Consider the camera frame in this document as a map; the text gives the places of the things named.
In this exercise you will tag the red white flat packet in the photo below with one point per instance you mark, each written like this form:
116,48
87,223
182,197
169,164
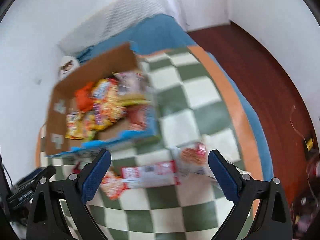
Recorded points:
148,176

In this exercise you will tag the white pillow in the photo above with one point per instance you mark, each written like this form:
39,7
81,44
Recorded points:
111,20

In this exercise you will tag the silver cookie snack bag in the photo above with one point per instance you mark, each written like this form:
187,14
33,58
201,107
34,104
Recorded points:
192,159

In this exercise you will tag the yellow instant noodle packet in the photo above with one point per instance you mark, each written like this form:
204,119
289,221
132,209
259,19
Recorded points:
106,105

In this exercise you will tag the yellow panda biscuit bag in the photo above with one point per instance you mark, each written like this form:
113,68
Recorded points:
74,125

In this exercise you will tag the brown cardboard box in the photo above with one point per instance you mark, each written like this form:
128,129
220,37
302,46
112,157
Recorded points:
62,102

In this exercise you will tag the brown cookie packet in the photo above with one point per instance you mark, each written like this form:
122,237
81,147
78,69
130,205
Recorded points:
139,117

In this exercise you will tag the pale yellow cracker packet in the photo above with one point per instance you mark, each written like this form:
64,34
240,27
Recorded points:
131,88

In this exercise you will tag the blue bed sheet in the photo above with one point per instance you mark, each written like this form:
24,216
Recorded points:
162,32

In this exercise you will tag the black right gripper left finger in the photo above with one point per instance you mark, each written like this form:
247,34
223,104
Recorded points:
46,219

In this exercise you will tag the green white checkered blanket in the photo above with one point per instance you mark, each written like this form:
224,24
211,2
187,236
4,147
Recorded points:
195,102

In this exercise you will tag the colourful gumball candy bag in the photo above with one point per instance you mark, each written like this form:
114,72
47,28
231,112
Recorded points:
89,126

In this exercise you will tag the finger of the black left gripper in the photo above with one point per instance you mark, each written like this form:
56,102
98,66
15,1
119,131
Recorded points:
34,177

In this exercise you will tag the orange panda snack bag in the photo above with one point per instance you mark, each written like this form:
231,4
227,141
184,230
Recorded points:
112,185

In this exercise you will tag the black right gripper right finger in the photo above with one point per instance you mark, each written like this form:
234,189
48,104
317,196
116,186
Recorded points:
272,219

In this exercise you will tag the bear print long pillow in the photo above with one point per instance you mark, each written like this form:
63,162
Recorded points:
68,64

